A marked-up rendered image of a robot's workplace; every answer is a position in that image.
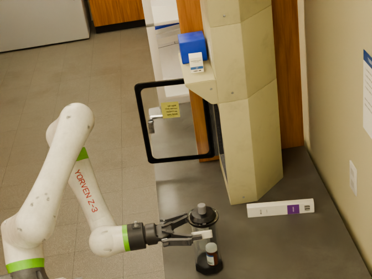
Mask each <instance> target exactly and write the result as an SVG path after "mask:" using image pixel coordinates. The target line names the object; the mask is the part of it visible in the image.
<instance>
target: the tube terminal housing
mask: <svg viewBox="0 0 372 279"><path fill-rule="evenodd" d="M200 7H201V16H202V21H203V30H204V38H205V43H206V52H207V54H208V57H209V60H210V63H211V67H212V69H213V72H214V75H215V78H216V85H217V91H218V100H219V103H218V108H219V114H220V123H221V132H222V138H223V143H224V152H225V165H226V174H227V179H228V183H227V181H226V177H225V173H224V169H223V165H222V162H221V159H220V158H219V159H220V166H221V170H222V173H223V177H224V181H225V185H226V189H227V192H228V196H229V200H230V204H231V205H235V204H242V203H249V202H255V201H258V200H259V199H260V198H261V197H262V196H263V195H264V194H266V193H267V192H268V191H269V190H270V189H271V188H272V187H273V186H274V185H275V184H276V183H278V182H279V181H280V180H281V179H282V178H283V167H282V151H281V135H280V118H279V110H278V93H277V78H276V62H275V46H274V37H273V20H272V5H270V6H268V7H266V8H265V9H263V10H261V11H259V12H258V13H256V14H254V15H253V16H251V17H249V18H248V19H246V20H244V21H243V22H241V23H235V24H228V25H221V26H217V27H209V23H208V21H207V18H206V16H205V13H204V10H203V8H202V5H201V2H200ZM208 39H209V42H210V48H211V57H212V61H211V58H210V50H209V42H208ZM212 62H213V63H212ZM219 156H220V154H219Z"/></svg>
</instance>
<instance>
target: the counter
mask: <svg viewBox="0 0 372 279"><path fill-rule="evenodd" d="M281 151H282V167H283V178H282V179H281V180H280V181H279V182H278V183H276V184H275V185H274V186H273V187H272V188H271V189H270V190H269V191H268V192H267V193H266V194H264V195H263V196H262V197H261V198H260V199H259V200H258V201H253V202H249V203H242V204H235V205H231V204H230V200H229V196H228V192H227V189H226V185H225V181H224V177H223V173H222V170H221V166H220V160H219V159H216V160H212V161H205V162H199V160H198V159H194V160H188V161H176V162H165V163H155V164H154V174H155V181H156V192H157V204H158V215H159V223H160V218H167V217H169V216H173V215H177V214H180V213H183V212H186V213H189V212H190V211H191V210H193V209H195V208H196V207H198V204H199V203H204V204H205V205H206V206H209V207H212V208H214V209H216V210H217V211H218V214H219V220H218V221H217V225H218V235H219V245H220V254H221V259H222V263H223V267H222V268H221V269H220V270H219V271H218V272H217V273H214V274H209V275H204V274H202V273H200V272H198V271H196V266H195V254H194V246H193V244H192V245H191V246H168V247H163V244H162V242H161V245H162V256H163V268H164V279H372V277H371V275H370V273H369V271H368V269H367V267H366V265H365V263H364V261H363V260H362V258H361V256H360V254H359V252H358V250H357V248H356V246H355V244H354V242H353V240H352V238H351V237H350V235H349V233H348V231H347V229H346V227H345V225H344V223H343V221H342V219H341V217H340V215H339V213H338V211H337V209H336V207H335V205H334V203H333V201H332V199H331V197H330V195H329V193H328V191H327V190H326V188H325V186H324V184H323V182H322V180H321V178H320V176H319V174H318V172H317V170H316V168H315V166H314V164H313V162H312V160H311V158H310V156H309V154H308V152H307V150H306V148H305V146H298V147H291V148H284V149H281ZM300 199H313V201H314V212H313V213H300V214H286V215H273V216H259V217H252V218H248V215H247V204H253V203H266V202H279V201H287V200H300Z"/></svg>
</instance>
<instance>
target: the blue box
mask: <svg viewBox="0 0 372 279"><path fill-rule="evenodd" d="M178 42H179V50H180V56H181V59H182V63H183V64H187V63H189V54H191V53H199V52H201V54H202V58H203V61H206V60H207V59H208V58H207V53H206V43H205V38H204V35H203V32H202V31H197V32H190V33H184V34H178Z"/></svg>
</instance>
